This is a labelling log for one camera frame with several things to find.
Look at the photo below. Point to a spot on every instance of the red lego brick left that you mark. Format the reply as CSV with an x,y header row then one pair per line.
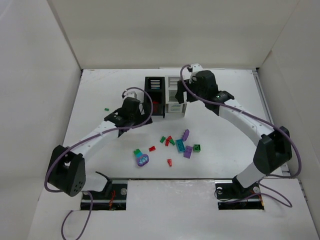
x,y
153,148

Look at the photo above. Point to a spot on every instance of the teal lego plate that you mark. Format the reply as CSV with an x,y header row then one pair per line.
x,y
180,145

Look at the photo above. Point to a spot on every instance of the purple flower lego piece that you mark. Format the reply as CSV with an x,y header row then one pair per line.
x,y
142,160

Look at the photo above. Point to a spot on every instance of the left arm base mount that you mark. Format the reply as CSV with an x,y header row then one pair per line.
x,y
114,199

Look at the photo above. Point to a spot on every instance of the green lego square brick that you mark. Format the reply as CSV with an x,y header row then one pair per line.
x,y
197,148

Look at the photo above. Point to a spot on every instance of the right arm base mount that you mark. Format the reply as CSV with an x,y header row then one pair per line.
x,y
230,199

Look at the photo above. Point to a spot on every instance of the green lego small centre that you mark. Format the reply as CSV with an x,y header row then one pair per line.
x,y
162,139

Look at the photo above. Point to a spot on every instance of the red lego centre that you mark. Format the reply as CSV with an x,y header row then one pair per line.
x,y
168,141

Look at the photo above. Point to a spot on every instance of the red lego slope lower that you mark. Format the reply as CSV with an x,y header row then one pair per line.
x,y
169,161

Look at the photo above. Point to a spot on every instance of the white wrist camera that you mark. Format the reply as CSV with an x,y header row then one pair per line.
x,y
129,94
195,67

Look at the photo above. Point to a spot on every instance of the purple lego rounded upper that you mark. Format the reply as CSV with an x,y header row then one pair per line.
x,y
185,135

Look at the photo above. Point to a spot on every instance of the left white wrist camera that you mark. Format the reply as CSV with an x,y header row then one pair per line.
x,y
129,94

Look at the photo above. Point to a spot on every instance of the black slotted container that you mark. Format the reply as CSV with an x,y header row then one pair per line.
x,y
150,83

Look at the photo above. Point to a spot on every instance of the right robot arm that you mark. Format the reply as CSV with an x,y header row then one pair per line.
x,y
273,148

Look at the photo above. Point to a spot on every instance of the green lego slope centre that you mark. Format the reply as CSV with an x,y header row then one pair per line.
x,y
172,142

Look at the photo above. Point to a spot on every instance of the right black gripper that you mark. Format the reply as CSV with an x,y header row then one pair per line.
x,y
180,92

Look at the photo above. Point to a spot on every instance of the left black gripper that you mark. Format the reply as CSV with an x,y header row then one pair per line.
x,y
144,116

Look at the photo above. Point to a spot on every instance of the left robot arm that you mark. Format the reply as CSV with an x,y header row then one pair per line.
x,y
67,167

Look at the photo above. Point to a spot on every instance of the red lego piece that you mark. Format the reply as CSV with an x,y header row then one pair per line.
x,y
156,107

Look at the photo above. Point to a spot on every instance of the white slotted container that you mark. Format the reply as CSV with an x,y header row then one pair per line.
x,y
172,106

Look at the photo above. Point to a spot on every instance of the purple lego brick lower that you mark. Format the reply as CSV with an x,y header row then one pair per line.
x,y
188,152

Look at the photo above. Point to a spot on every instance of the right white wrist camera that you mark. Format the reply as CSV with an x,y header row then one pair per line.
x,y
195,67

